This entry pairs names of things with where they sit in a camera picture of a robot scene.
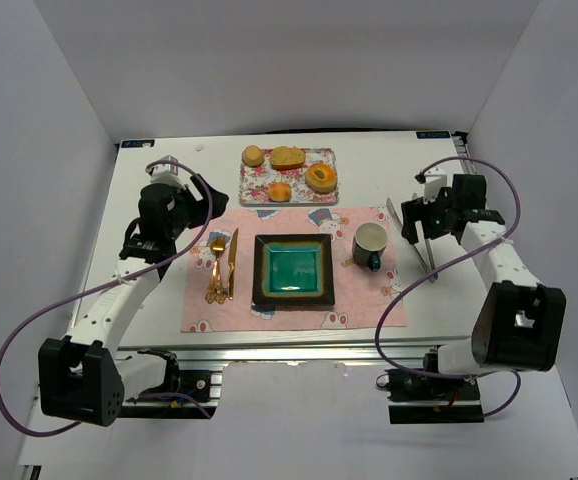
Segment gold fork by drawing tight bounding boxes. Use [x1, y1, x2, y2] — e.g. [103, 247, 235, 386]
[205, 236, 226, 304]

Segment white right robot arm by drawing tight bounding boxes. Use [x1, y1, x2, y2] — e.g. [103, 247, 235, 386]
[401, 168, 566, 375]

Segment steel serving tongs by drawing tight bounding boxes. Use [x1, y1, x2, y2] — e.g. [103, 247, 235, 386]
[385, 197, 439, 284]

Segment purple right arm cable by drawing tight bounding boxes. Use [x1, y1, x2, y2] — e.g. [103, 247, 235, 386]
[374, 155, 523, 419]

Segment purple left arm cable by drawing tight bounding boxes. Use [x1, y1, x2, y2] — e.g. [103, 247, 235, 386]
[0, 159, 230, 437]

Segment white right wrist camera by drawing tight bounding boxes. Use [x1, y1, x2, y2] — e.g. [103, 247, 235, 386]
[415, 167, 448, 202]

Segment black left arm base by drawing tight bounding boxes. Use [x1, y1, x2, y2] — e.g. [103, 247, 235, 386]
[116, 349, 219, 420]

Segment green ceramic mug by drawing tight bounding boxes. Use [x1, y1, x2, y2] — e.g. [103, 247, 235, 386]
[352, 223, 389, 272]

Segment right corner label sticker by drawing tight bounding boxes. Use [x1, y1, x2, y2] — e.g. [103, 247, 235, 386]
[415, 130, 452, 140]

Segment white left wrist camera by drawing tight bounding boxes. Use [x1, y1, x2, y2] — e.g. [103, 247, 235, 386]
[146, 155, 184, 188]

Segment left corner label sticker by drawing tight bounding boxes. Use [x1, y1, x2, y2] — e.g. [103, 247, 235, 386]
[120, 139, 155, 149]

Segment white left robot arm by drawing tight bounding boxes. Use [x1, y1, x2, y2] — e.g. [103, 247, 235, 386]
[38, 183, 212, 426]

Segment pink bunny placemat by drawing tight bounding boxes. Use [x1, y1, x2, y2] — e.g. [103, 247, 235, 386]
[181, 206, 402, 334]

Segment small golden bun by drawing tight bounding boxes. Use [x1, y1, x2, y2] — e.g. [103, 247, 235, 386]
[268, 182, 292, 203]

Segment gold knife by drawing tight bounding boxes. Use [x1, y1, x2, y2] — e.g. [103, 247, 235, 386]
[227, 228, 239, 300]

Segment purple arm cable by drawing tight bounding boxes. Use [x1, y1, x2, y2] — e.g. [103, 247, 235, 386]
[374, 155, 523, 419]
[0, 159, 230, 437]

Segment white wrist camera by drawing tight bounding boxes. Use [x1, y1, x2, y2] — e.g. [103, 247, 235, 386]
[415, 167, 448, 202]
[146, 155, 184, 188]

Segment teal square plate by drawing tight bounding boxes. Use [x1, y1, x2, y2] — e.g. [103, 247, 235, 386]
[252, 234, 335, 308]

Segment seeded bread slice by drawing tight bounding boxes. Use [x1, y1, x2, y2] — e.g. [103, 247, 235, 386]
[269, 146, 306, 170]

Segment corner label sticker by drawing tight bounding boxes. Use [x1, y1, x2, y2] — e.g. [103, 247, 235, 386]
[415, 130, 452, 140]
[120, 139, 155, 149]

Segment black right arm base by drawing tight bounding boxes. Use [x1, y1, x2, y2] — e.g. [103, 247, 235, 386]
[376, 369, 484, 425]

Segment orange ring doughnut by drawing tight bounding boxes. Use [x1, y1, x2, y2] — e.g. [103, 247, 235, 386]
[305, 163, 338, 193]

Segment round pale bun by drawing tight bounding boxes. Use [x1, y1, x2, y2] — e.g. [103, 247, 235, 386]
[242, 145, 264, 168]

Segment floral serving tray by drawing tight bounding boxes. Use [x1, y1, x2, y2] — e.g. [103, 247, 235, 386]
[239, 148, 339, 207]

